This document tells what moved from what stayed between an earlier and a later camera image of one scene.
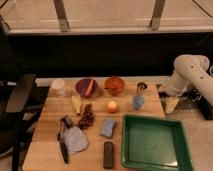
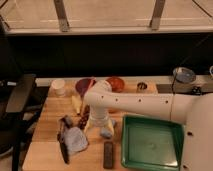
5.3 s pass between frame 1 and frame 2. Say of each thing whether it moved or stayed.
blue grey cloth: stayed
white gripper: moved
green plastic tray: stayed
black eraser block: stayed
